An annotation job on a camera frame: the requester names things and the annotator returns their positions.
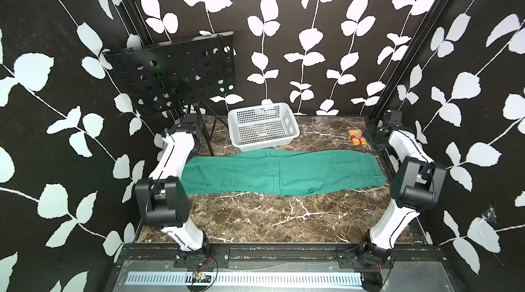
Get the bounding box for green long pants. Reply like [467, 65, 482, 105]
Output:
[181, 149, 386, 196]

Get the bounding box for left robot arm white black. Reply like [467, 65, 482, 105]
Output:
[133, 114, 211, 256]

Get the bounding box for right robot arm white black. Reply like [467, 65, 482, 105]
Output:
[356, 109, 447, 267]

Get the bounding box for white plastic basket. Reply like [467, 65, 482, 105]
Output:
[228, 103, 300, 152]

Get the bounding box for yellow red small box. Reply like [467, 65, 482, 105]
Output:
[348, 129, 367, 146]

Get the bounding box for black perforated music stand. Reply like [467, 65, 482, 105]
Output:
[105, 31, 237, 134]

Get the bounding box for small green circuit board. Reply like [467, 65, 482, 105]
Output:
[189, 271, 213, 285]

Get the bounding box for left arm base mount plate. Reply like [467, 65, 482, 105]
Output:
[173, 244, 231, 270]

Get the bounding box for white slotted cable duct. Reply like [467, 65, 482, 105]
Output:
[124, 271, 362, 289]

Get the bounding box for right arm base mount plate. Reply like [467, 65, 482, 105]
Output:
[334, 245, 396, 271]

